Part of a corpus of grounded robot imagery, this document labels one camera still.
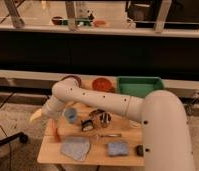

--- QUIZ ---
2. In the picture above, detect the red chili pepper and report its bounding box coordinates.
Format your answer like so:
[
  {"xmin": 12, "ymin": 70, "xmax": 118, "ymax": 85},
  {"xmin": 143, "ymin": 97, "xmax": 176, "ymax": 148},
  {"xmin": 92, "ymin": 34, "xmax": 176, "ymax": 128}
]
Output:
[{"xmin": 52, "ymin": 119, "xmax": 61, "ymax": 142}]

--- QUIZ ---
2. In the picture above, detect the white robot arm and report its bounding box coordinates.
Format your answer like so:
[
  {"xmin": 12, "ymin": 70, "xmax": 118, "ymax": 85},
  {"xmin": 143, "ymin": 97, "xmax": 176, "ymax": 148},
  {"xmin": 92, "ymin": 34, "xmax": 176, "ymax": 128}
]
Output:
[{"xmin": 31, "ymin": 76, "xmax": 196, "ymax": 171}]

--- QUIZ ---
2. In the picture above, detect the purple bowl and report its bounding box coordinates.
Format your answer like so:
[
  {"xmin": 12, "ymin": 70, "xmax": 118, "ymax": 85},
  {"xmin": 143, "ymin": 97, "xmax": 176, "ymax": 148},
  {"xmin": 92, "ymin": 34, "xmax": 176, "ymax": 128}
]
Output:
[{"xmin": 61, "ymin": 75, "xmax": 82, "ymax": 86}]

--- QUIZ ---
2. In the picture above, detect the red bowl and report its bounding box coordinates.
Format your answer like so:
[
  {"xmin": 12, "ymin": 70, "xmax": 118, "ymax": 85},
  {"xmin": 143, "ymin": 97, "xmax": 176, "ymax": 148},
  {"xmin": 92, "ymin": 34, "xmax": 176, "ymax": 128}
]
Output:
[{"xmin": 92, "ymin": 77, "xmax": 113, "ymax": 92}]

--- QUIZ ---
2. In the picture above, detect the blue small cup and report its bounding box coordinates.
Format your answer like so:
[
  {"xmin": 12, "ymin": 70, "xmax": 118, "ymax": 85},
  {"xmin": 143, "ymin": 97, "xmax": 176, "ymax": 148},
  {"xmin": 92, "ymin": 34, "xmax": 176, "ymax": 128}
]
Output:
[{"xmin": 64, "ymin": 108, "xmax": 77, "ymax": 123}]

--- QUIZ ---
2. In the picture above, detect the wooden table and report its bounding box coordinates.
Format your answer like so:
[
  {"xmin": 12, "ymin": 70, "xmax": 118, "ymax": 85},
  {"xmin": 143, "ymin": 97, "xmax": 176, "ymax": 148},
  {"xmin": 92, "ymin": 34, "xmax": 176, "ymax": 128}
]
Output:
[{"xmin": 37, "ymin": 78, "xmax": 144, "ymax": 167}]

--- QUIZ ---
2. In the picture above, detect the blue grey cloth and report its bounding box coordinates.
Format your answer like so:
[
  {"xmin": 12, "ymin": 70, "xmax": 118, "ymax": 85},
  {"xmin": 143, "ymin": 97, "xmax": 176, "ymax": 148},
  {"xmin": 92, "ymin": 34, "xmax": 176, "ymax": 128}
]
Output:
[{"xmin": 60, "ymin": 136, "xmax": 91, "ymax": 161}]

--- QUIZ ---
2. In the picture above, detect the silver metal fork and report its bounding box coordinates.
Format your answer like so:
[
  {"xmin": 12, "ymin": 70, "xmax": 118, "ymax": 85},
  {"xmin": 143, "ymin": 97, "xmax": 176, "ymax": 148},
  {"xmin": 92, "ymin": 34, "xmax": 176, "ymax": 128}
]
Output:
[{"xmin": 94, "ymin": 134, "xmax": 122, "ymax": 139}]

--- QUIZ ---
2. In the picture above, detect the blue sponge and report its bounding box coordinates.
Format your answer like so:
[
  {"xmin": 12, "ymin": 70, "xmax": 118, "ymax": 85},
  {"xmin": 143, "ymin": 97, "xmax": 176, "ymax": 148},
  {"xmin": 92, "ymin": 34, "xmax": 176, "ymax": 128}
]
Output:
[{"xmin": 107, "ymin": 141, "xmax": 129, "ymax": 157}]

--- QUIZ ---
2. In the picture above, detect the white plastic cup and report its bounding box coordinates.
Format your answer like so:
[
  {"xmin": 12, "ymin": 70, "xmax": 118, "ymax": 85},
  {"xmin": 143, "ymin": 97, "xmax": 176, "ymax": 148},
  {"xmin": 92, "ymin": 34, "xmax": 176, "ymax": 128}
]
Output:
[{"xmin": 129, "ymin": 120, "xmax": 141, "ymax": 128}]

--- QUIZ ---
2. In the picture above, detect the green plastic tray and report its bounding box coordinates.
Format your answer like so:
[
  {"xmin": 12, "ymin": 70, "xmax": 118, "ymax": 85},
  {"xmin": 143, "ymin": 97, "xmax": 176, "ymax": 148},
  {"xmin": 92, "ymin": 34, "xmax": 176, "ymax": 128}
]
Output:
[{"xmin": 117, "ymin": 76, "xmax": 164, "ymax": 98}]

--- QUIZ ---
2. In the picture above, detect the black sponge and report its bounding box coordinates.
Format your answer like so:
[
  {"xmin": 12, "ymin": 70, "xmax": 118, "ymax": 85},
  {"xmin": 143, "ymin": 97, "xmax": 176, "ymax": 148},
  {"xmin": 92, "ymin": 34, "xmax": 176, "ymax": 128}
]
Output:
[{"xmin": 136, "ymin": 145, "xmax": 144, "ymax": 157}]

